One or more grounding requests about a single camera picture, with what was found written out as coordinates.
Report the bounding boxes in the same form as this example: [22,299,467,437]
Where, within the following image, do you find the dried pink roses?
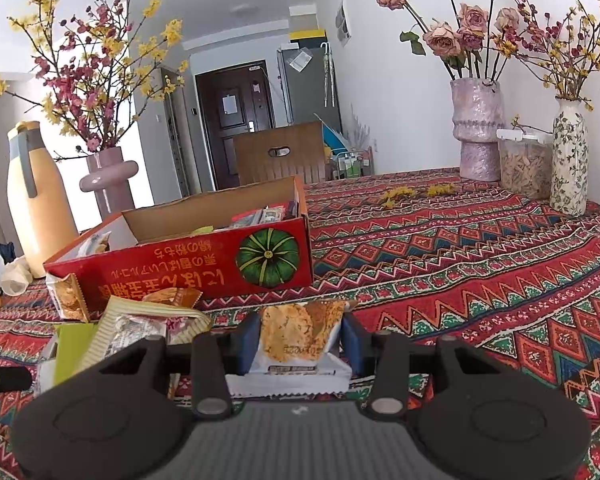
[367,0,522,82]

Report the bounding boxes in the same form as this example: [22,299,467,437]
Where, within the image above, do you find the wire storage rack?
[330,147,374,180]

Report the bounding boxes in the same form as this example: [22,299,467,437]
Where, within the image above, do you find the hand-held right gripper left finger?
[85,312,259,420]

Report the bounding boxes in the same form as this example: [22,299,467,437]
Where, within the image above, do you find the brown triangular snack packet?
[142,289,204,309]

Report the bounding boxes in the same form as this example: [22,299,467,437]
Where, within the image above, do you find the white dried grass bundle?
[347,105,377,149]

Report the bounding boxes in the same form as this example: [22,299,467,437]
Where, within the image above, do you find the smooth pink vase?
[79,147,138,222]

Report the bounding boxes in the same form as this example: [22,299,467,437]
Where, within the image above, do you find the grey hallway cabinet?
[162,67,192,199]

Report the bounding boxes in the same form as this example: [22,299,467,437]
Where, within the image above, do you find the textured pink vase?
[450,78,506,182]

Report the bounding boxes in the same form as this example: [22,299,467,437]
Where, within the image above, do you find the yellow thermos jug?
[6,121,80,279]

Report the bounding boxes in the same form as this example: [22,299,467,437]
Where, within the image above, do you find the pile of assorted snack packets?
[230,201,299,229]

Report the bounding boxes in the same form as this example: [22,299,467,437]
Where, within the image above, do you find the yellow pink blossom branches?
[0,0,191,153]

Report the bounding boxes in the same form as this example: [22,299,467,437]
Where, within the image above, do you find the blue white bag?
[322,121,352,154]

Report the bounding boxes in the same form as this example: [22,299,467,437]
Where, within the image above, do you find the clear storage jar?
[496,129,554,200]

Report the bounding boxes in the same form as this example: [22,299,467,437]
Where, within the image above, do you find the cracker print snack packet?
[227,301,359,397]
[77,231,112,257]
[47,274,92,322]

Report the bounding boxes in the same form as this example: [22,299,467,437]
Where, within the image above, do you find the grey refrigerator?
[277,45,342,127]

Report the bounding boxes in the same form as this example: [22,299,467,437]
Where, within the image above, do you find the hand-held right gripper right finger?
[341,312,511,420]

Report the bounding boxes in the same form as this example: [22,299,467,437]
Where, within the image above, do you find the wooden chair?
[232,121,328,187]

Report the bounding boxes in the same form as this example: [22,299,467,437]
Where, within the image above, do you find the red cardboard box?
[43,176,315,312]

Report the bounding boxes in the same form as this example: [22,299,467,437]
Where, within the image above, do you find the yellow-green snack packet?
[55,322,102,392]

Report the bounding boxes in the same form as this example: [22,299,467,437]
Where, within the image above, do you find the floral white vase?
[550,99,590,217]

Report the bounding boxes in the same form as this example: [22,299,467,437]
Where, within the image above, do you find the fallen yellow blossoms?
[380,184,459,209]

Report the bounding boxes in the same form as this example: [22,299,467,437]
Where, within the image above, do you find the striped cream snack packet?
[87,296,212,362]

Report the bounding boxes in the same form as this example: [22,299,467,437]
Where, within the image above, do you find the patterned tablecloth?
[0,167,600,480]

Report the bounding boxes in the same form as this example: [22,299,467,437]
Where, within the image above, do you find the dark entrance door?
[195,60,276,192]

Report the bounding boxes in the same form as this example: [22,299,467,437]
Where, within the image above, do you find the white folded umbrella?
[321,44,337,108]

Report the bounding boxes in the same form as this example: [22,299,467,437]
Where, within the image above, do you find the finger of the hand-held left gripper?
[0,366,32,397]

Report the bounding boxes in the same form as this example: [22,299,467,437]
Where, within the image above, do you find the white wall panel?
[336,0,353,43]

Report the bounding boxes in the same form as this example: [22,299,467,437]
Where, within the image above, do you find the yellow red blossom branches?
[495,0,600,112]

